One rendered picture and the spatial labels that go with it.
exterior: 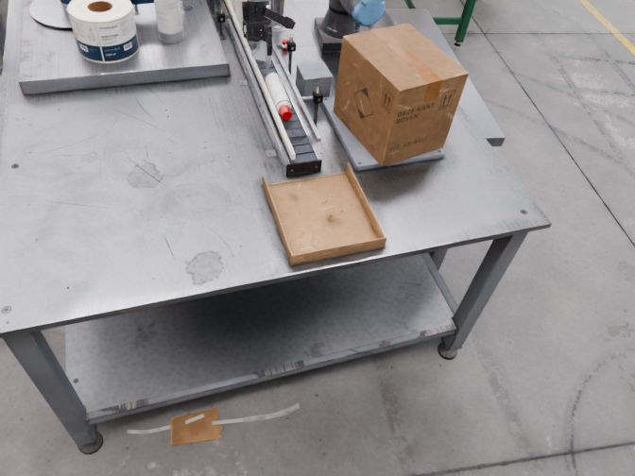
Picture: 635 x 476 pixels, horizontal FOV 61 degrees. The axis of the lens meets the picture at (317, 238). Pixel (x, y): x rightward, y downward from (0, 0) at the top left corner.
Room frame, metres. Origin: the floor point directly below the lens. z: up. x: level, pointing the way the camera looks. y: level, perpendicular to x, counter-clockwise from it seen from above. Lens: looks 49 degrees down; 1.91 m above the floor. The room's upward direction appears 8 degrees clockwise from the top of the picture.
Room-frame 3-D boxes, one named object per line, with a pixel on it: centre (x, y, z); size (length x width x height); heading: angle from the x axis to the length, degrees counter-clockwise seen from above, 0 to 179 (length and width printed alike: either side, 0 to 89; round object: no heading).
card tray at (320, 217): (1.03, 0.00, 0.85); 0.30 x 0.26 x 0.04; 23
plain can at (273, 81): (1.45, 0.18, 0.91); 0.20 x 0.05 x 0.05; 22
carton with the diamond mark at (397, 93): (1.43, -0.18, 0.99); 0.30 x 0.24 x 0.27; 35
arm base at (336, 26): (1.99, 0.02, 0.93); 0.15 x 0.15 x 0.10
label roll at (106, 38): (1.64, 0.81, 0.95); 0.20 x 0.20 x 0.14
